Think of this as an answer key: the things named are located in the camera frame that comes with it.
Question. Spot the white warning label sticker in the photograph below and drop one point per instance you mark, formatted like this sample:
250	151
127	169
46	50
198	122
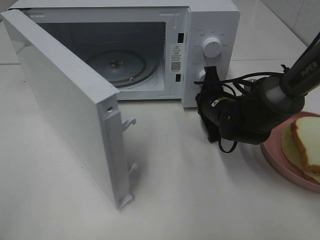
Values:
176	57

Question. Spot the lower white dial knob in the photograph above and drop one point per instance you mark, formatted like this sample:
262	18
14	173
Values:
201	75

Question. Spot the white microwave door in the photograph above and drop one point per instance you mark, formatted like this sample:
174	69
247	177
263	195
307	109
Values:
80	104

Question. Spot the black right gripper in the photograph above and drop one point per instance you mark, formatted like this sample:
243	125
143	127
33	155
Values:
218	109

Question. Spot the white microwave oven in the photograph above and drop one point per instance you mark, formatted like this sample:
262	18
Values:
122	49

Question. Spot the upper white dial knob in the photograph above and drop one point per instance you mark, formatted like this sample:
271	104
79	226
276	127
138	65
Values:
212	46

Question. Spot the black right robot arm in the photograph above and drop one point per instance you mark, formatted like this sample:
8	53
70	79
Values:
247	108

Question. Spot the pink round plate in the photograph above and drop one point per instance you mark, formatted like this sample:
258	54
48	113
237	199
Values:
272	152

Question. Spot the white dial knob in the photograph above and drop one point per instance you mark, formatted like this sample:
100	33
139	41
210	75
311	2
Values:
201	75
212	46

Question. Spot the glass microwave turntable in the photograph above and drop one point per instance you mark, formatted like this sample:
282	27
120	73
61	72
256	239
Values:
124	68

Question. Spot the white bread sandwich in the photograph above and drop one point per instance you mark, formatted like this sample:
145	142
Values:
300	144

